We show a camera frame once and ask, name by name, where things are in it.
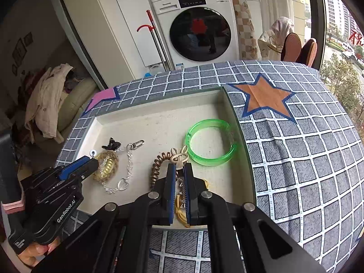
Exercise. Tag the pile of beige clothes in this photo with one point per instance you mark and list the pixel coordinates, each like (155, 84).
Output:
(45, 99)

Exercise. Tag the white washing machine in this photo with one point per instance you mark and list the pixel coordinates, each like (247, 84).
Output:
(170, 11)

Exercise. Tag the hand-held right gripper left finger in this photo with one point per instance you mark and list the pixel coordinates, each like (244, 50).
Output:
(170, 193)

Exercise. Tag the checkered hanging cloth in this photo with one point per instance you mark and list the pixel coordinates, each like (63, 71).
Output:
(246, 28)

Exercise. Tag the green translucent bangle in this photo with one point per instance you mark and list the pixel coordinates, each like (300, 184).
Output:
(210, 162)

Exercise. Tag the grey-green tray with beige inside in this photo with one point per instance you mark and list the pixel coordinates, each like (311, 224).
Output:
(159, 130)

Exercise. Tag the white cabinet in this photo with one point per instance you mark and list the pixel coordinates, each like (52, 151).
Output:
(113, 28)

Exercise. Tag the person's left hand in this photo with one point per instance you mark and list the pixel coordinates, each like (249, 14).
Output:
(37, 251)

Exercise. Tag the dark window frame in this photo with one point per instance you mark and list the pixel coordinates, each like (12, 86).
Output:
(317, 20)

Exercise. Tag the framed wall pictures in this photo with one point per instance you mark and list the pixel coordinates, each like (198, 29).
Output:
(21, 51)

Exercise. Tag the grey checked blanket with stars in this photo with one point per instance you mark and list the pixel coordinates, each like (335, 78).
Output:
(298, 162)

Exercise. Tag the white cloth on chair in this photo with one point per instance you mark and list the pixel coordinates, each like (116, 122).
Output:
(280, 27)

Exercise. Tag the cream sofa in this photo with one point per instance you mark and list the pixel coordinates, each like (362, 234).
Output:
(76, 99)

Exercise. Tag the silver spiked hair clip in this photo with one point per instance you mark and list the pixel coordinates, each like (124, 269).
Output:
(182, 189)

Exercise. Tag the black hair clip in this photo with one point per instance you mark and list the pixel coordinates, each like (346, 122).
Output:
(112, 145)

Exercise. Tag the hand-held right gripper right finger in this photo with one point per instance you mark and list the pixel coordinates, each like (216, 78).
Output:
(187, 193)

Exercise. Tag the brown round-backed chair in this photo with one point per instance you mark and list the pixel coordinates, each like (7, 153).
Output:
(292, 47)
(308, 52)

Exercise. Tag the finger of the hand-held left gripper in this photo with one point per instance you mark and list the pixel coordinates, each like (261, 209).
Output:
(89, 172)
(78, 165)

